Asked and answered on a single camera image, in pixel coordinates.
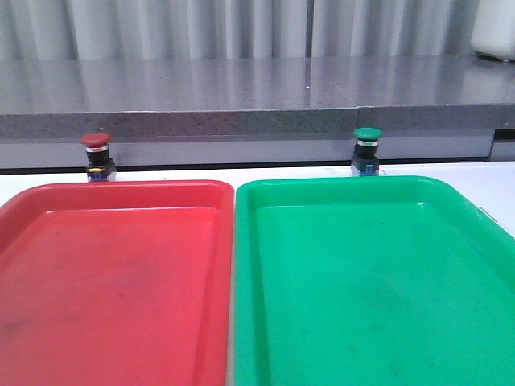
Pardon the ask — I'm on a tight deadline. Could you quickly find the green mushroom push button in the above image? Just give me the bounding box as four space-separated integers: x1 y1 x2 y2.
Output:
351 127 383 177

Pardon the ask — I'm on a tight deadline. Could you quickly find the red mushroom push button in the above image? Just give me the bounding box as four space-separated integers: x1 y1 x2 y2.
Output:
80 133 117 183

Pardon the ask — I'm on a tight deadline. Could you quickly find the green plastic tray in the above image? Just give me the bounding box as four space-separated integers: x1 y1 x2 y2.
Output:
234 176 514 385

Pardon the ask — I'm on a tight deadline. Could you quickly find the grey stone counter slab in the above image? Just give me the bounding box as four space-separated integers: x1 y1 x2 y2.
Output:
1 55 514 142

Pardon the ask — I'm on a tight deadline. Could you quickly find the red plastic tray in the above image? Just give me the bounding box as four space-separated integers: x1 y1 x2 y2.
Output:
1 180 234 385

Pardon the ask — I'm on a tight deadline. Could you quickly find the white container in background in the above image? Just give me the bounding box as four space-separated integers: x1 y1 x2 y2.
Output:
471 0 514 61

